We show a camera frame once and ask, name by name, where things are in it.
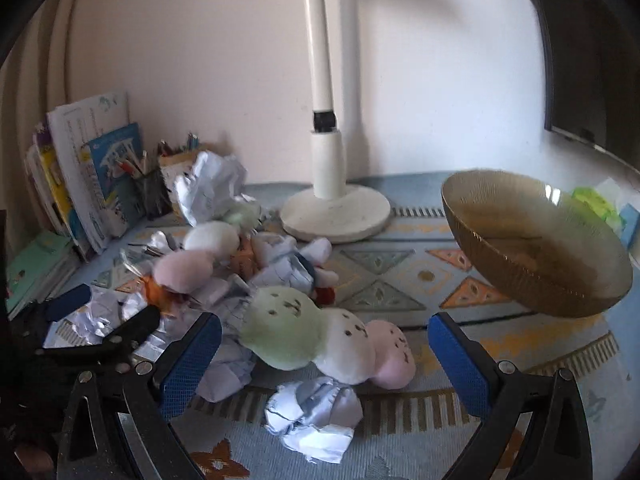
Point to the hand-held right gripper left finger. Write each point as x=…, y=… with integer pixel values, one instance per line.
x=190, y=360

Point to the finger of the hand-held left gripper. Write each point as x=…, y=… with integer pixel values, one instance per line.
x=135, y=327
x=67, y=302

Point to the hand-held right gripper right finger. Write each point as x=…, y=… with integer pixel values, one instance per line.
x=457, y=365

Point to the orange plush toy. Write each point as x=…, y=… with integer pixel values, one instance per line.
x=157, y=296

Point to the tricolour dango plush toy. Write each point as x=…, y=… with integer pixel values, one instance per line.
x=212, y=239
x=285, y=330

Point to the amber ribbed glass bowl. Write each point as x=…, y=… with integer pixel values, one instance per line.
x=525, y=260

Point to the white and blue plush toy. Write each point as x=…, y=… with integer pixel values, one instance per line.
x=295, y=260

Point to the pile of papers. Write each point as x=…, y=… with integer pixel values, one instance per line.
x=210, y=185

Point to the stack of green books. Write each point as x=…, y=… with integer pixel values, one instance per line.
x=40, y=265

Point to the patterned blue table mat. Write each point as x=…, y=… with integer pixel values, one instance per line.
x=400, y=270

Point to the blue picture book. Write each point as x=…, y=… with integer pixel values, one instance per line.
x=112, y=195

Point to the yellow book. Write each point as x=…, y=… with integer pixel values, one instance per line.
x=50, y=180

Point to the black mesh pen holder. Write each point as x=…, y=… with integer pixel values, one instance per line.
x=152, y=195

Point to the bunch of pencils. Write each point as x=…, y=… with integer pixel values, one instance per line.
x=131, y=165

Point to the tan paper pen holder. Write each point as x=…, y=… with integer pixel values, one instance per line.
x=167, y=162

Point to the bunch of blue pens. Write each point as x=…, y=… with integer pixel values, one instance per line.
x=190, y=142

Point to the green tissue pack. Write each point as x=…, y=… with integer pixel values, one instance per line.
x=592, y=205

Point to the beige curtain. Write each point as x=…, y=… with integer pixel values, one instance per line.
x=40, y=85

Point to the white desk lamp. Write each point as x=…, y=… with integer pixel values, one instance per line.
x=325, y=170

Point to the black wall television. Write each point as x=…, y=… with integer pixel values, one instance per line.
x=585, y=60

